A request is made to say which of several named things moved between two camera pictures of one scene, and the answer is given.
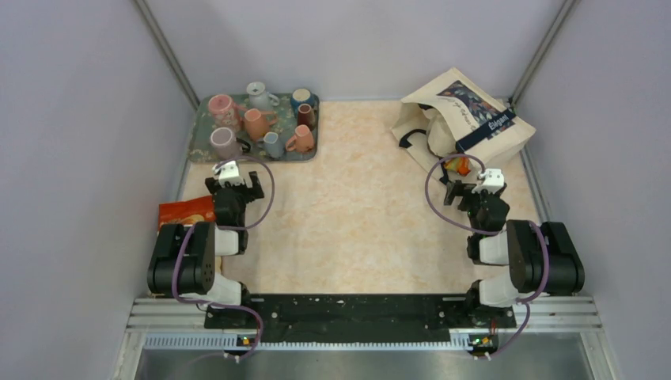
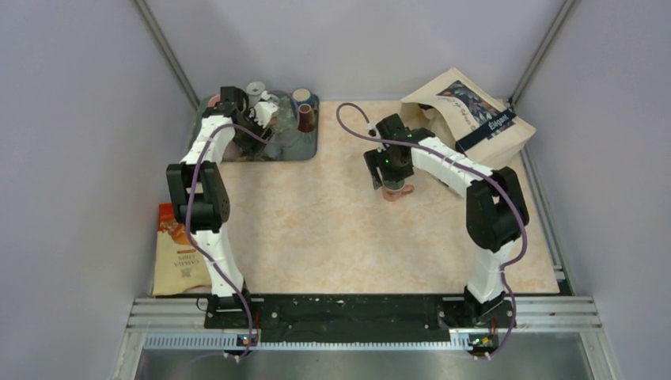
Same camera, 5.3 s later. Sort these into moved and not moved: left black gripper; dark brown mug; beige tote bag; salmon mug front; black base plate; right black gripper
Moved: left black gripper; salmon mug front; right black gripper
Not moved: dark brown mug; beige tote bag; black base plate
